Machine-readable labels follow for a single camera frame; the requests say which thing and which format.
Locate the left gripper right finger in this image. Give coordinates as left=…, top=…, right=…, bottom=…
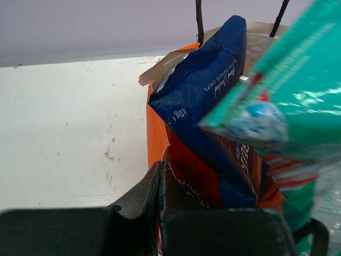
left=159, top=162, right=298, bottom=255

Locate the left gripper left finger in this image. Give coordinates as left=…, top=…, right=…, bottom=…
left=1, top=162, right=161, bottom=255

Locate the red Doritos chip bag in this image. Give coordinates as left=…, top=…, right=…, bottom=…
left=165, top=128, right=223, bottom=209

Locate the blue Burts chip bag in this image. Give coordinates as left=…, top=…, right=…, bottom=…
left=148, top=15, right=257, bottom=208

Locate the teal snack packet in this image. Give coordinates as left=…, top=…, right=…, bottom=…
left=199, top=1, right=340, bottom=255

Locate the orange paper bag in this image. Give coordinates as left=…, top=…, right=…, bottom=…
left=138, top=0, right=331, bottom=256

